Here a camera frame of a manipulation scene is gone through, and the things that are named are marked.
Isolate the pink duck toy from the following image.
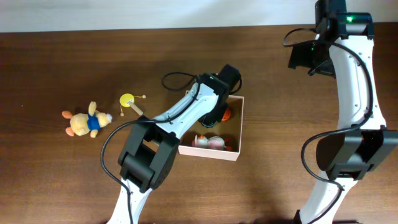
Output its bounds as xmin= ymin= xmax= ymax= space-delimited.
xmin=192 ymin=135 xmax=233 ymax=151

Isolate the right black cable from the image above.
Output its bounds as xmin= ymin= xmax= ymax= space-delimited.
xmin=282 ymin=27 xmax=374 ymax=224

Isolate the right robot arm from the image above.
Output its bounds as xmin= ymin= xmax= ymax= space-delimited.
xmin=288 ymin=0 xmax=397 ymax=223

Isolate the orange lattice ball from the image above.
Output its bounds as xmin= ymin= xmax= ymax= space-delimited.
xmin=221 ymin=108 xmax=231 ymax=122

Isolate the white cardboard box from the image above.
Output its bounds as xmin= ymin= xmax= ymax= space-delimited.
xmin=178 ymin=95 xmax=244 ymax=161

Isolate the black round cap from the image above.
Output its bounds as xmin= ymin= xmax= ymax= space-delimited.
xmin=201 ymin=122 xmax=216 ymax=128

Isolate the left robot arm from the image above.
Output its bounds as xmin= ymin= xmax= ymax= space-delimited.
xmin=103 ymin=65 xmax=242 ymax=224

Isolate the yellow rattle drum toy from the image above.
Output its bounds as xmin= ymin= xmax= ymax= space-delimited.
xmin=119 ymin=93 xmax=146 ymax=116

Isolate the tan plush bunny blue scarf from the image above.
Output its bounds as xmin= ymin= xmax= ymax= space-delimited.
xmin=62 ymin=101 xmax=113 ymax=138

